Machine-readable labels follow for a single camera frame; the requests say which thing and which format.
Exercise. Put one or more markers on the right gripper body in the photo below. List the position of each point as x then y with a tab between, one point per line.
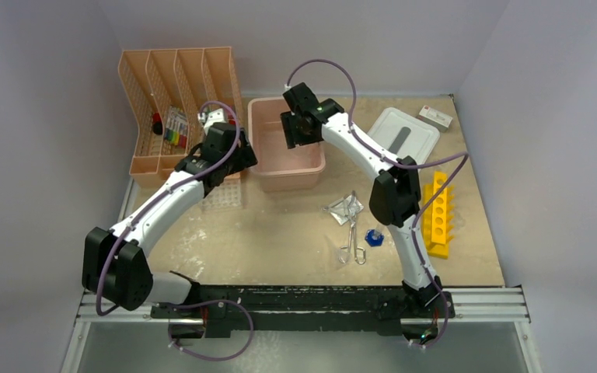
296	132

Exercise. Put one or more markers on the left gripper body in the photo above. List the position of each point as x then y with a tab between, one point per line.
241	158

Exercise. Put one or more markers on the pink plastic bin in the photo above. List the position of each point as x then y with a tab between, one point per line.
278	167

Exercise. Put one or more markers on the clear acrylic tube rack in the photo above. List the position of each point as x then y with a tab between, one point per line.
228	195

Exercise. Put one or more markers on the yellow test tube rack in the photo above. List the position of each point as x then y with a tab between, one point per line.
436	225

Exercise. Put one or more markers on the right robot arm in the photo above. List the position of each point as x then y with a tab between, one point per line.
396	190

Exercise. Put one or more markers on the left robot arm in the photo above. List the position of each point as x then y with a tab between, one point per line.
115	260

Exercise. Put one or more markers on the coloured marker pack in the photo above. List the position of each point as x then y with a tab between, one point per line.
177	128

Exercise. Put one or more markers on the red black bottle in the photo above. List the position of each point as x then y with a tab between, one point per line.
157	125

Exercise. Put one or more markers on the clear plastic bag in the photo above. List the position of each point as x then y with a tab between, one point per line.
344	209

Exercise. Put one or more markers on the white plastic lid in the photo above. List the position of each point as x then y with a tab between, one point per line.
404	135

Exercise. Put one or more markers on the peach desk organizer rack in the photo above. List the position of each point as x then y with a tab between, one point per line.
154	80

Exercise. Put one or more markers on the metal crucible tongs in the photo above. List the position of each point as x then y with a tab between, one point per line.
352	250

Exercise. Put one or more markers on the white slide box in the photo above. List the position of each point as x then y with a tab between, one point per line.
435	118

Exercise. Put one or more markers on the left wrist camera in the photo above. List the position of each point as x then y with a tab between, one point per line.
208	119

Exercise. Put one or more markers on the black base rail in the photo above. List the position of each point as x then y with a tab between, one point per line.
385	310

